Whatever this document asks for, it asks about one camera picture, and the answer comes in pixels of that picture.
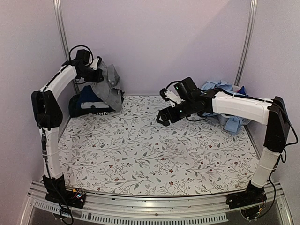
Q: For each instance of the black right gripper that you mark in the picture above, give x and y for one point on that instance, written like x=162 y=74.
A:
x=163 y=113

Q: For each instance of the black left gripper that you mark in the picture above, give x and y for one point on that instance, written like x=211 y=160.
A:
x=98 y=77

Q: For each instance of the grey button-up shirt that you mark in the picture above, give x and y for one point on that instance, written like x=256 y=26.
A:
x=109 y=90

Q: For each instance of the white plastic laundry basket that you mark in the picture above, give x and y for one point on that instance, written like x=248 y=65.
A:
x=246 y=122

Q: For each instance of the dark green plaid garment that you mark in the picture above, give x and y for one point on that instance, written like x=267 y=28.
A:
x=76 y=113

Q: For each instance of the light blue shirt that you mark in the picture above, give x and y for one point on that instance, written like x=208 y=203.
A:
x=231 y=124

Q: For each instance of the floral patterned table cloth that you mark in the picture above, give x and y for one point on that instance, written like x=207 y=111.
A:
x=130 y=153

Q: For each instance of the right robot arm white sleeves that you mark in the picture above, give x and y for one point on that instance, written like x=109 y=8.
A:
x=269 y=112

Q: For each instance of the robot arm white sleeves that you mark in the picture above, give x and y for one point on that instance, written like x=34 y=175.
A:
x=269 y=112
x=47 y=112

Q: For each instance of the left robot arm white sleeves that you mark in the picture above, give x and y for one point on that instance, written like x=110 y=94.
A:
x=47 y=112

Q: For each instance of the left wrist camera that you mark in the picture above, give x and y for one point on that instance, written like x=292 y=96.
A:
x=95 y=63

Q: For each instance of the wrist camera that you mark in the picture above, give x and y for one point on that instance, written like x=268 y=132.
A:
x=168 y=95
x=95 y=63

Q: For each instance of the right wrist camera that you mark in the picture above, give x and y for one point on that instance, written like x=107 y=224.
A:
x=168 y=95

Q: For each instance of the left aluminium frame post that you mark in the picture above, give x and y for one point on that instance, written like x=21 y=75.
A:
x=61 y=27

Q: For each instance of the aluminium frame post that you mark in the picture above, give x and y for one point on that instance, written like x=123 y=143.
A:
x=61 y=27
x=247 y=41

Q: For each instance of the aluminium front rail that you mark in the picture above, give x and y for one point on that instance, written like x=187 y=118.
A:
x=112 y=209

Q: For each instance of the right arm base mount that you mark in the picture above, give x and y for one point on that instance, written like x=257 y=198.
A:
x=252 y=195

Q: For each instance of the right aluminium frame post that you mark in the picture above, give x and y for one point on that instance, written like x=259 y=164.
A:
x=247 y=41

